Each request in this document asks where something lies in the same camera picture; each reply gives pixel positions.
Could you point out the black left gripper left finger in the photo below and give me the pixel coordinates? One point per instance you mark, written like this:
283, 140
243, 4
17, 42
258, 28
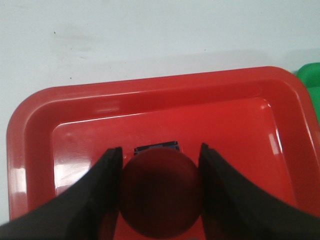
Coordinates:
88, 210

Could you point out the red mushroom push button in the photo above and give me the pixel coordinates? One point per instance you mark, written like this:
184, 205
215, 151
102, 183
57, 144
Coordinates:
161, 193

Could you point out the red plastic tray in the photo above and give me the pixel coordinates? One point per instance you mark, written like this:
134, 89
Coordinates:
260, 120

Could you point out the green plastic tray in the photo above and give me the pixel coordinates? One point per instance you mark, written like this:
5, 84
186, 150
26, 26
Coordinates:
309, 74

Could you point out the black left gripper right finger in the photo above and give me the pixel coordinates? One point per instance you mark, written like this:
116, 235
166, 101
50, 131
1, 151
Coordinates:
234, 208

